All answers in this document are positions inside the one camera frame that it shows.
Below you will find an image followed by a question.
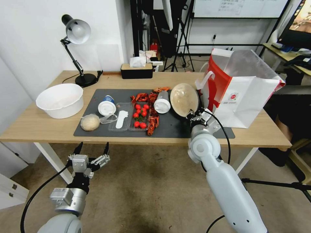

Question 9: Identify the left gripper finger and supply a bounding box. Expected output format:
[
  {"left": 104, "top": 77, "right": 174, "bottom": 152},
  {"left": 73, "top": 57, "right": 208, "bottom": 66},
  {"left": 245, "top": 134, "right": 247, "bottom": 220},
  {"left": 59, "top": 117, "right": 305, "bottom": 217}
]
[
  {"left": 90, "top": 142, "right": 111, "bottom": 170},
  {"left": 67, "top": 142, "right": 84, "bottom": 162}
]

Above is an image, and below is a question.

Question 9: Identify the round brown takeout box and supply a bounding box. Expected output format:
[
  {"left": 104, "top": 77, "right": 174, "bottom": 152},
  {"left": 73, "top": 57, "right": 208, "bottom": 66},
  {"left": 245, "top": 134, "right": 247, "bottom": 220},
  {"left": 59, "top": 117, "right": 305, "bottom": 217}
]
[{"left": 170, "top": 83, "right": 200, "bottom": 117}]

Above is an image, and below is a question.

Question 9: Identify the dough ball in plastic bag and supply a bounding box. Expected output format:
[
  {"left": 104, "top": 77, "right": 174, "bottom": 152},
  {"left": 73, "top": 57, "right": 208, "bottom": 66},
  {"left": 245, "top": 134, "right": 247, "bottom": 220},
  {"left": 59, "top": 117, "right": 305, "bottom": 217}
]
[{"left": 80, "top": 113, "right": 119, "bottom": 132}]

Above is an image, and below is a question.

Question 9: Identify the clear plastic tomato box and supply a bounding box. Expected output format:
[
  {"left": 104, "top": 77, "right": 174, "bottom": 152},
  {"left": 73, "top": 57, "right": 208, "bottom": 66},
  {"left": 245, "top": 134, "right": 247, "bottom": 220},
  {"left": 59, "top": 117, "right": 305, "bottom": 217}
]
[{"left": 128, "top": 102, "right": 153, "bottom": 132}]

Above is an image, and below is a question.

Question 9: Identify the red white delivery bag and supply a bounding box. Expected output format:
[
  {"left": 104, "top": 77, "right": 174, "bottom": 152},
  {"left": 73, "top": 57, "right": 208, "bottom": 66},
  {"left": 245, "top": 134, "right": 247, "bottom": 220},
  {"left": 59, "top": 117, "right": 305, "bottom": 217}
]
[{"left": 195, "top": 48, "right": 286, "bottom": 128}]

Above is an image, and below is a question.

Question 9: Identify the black tissue box wooden lid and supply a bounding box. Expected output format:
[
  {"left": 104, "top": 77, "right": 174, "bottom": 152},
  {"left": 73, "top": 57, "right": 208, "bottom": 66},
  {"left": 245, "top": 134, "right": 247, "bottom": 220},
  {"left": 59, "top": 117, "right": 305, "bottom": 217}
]
[{"left": 121, "top": 62, "right": 154, "bottom": 80}]

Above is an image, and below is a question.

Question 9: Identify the black table mat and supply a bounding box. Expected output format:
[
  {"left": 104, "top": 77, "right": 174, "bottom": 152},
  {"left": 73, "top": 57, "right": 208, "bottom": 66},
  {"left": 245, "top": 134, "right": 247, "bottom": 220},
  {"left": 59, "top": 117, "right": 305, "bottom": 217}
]
[{"left": 74, "top": 89, "right": 236, "bottom": 139}]

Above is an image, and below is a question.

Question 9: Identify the clear plastic tray lid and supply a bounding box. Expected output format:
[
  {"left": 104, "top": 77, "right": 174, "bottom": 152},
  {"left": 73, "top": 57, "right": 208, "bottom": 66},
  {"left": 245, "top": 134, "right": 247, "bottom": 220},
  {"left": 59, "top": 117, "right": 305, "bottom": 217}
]
[{"left": 108, "top": 102, "right": 132, "bottom": 132}]

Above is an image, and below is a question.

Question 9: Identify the white table leg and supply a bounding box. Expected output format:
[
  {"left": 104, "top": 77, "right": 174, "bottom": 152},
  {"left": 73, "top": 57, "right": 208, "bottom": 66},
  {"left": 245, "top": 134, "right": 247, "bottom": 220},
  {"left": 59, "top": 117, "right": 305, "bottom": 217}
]
[
  {"left": 234, "top": 147, "right": 259, "bottom": 176},
  {"left": 34, "top": 142, "right": 74, "bottom": 185}
]

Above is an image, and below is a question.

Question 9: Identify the clear cup with white lid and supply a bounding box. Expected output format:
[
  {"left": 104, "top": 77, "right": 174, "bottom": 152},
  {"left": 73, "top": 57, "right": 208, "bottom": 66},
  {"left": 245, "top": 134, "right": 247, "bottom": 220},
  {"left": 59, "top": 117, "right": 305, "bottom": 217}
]
[{"left": 153, "top": 90, "right": 171, "bottom": 114}]

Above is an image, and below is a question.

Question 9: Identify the white plastic utensil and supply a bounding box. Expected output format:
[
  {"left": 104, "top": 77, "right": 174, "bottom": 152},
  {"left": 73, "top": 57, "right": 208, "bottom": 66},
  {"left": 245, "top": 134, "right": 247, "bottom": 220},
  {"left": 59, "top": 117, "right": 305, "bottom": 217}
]
[{"left": 115, "top": 110, "right": 130, "bottom": 129}]

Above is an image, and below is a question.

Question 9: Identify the orange crayfish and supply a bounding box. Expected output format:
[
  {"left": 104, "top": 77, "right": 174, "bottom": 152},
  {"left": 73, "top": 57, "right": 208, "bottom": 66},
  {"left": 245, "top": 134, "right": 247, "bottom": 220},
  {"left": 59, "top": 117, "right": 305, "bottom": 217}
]
[{"left": 152, "top": 86, "right": 171, "bottom": 94}]

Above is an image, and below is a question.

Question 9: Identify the white cup with blue label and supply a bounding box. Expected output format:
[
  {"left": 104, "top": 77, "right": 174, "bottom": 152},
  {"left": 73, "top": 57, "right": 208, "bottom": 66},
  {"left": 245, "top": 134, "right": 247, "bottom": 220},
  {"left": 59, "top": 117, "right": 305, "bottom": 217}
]
[{"left": 98, "top": 95, "right": 117, "bottom": 117}]

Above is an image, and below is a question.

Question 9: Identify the large white bowl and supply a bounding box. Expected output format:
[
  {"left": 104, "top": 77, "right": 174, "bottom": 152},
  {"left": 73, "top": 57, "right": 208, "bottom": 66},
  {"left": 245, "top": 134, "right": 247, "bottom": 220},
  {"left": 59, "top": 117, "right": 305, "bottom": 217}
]
[{"left": 36, "top": 83, "right": 84, "bottom": 119}]

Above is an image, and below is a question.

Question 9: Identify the white cabinet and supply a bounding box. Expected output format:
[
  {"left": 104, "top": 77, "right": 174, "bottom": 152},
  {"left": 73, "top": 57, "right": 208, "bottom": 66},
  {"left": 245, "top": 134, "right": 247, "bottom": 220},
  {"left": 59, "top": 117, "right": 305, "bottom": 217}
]
[{"left": 0, "top": 142, "right": 41, "bottom": 210}]

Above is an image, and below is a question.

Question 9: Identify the black silver desk lamp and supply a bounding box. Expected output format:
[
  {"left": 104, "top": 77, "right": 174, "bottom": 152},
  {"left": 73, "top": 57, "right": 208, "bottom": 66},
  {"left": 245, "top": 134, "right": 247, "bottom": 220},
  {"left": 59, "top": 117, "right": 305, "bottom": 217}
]
[{"left": 60, "top": 14, "right": 98, "bottom": 88}]

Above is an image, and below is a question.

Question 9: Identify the black tripod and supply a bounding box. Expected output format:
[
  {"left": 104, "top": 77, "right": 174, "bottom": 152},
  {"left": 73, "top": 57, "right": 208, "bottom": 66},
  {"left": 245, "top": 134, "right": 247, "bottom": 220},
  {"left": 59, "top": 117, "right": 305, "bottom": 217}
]
[{"left": 162, "top": 0, "right": 195, "bottom": 72}]

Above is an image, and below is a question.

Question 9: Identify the white tissue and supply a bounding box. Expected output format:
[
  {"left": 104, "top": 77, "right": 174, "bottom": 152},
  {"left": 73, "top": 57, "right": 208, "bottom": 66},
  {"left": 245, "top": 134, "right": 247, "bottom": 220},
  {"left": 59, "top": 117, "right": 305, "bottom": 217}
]
[{"left": 129, "top": 57, "right": 146, "bottom": 68}]

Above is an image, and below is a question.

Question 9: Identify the white photo reflector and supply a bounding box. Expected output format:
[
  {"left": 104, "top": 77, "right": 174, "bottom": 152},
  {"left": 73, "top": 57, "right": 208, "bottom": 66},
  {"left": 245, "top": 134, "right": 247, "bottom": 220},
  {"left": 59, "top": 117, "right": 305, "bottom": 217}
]
[{"left": 162, "top": 0, "right": 174, "bottom": 31}]

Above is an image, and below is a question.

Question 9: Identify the black shelf rack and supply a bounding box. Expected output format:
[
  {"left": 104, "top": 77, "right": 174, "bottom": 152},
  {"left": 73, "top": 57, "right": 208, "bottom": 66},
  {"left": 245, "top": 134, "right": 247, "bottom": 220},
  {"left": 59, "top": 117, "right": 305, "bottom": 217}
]
[{"left": 130, "top": 0, "right": 152, "bottom": 57}]

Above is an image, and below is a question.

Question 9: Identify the black tripod leg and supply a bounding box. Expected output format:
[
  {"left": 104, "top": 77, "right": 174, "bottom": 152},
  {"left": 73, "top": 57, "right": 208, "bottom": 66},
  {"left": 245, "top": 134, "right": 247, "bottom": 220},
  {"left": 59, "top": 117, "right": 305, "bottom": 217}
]
[{"left": 241, "top": 177, "right": 311, "bottom": 202}]

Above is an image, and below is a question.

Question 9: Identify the background wooden desk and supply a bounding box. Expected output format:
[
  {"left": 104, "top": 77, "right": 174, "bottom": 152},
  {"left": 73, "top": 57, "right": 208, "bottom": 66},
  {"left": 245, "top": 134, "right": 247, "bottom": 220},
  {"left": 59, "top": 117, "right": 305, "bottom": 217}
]
[{"left": 262, "top": 42, "right": 311, "bottom": 74}]

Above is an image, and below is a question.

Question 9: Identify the whiteboard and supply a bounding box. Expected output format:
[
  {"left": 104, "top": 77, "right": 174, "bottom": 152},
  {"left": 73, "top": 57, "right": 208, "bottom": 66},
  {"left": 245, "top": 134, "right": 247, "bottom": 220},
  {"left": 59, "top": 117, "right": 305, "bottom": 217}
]
[{"left": 192, "top": 0, "right": 290, "bottom": 19}]

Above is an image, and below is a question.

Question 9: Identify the black monitor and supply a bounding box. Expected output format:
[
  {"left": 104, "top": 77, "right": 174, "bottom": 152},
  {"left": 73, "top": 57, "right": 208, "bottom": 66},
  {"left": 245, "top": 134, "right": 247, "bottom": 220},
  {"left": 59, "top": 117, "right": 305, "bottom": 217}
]
[{"left": 278, "top": 0, "right": 311, "bottom": 48}]

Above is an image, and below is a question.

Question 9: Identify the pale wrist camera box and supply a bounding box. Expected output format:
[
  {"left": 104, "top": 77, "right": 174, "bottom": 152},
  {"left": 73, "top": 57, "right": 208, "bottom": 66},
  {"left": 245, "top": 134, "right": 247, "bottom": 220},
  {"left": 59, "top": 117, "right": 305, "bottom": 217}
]
[
  {"left": 72, "top": 155, "right": 89, "bottom": 173},
  {"left": 201, "top": 108, "right": 214, "bottom": 121}
]

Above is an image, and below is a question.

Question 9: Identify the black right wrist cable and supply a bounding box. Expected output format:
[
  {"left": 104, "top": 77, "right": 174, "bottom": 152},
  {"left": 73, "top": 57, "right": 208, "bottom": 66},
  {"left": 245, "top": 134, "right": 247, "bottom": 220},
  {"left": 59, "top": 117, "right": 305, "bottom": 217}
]
[{"left": 206, "top": 110, "right": 231, "bottom": 172}]

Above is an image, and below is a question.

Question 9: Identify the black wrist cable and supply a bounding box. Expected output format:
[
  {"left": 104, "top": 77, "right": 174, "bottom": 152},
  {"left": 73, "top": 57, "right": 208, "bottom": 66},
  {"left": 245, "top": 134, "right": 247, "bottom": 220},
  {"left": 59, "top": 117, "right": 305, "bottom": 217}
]
[
  {"left": 206, "top": 110, "right": 231, "bottom": 172},
  {"left": 20, "top": 165, "right": 73, "bottom": 233}
]

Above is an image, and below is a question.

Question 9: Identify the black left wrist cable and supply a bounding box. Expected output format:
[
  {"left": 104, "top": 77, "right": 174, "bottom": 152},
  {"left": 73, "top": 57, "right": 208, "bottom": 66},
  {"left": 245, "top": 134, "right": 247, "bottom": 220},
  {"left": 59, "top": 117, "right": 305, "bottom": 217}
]
[{"left": 20, "top": 165, "right": 73, "bottom": 233}]

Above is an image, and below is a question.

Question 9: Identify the black lamp cable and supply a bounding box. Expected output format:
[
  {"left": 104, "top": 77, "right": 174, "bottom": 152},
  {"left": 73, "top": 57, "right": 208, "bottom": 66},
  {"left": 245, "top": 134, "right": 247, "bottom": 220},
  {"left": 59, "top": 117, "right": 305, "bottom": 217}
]
[{"left": 62, "top": 72, "right": 81, "bottom": 84}]

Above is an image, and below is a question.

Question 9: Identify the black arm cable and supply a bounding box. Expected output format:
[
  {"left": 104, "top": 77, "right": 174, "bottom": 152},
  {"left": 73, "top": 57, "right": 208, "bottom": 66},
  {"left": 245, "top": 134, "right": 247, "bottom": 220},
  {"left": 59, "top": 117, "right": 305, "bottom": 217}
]
[{"left": 205, "top": 214, "right": 227, "bottom": 233}]

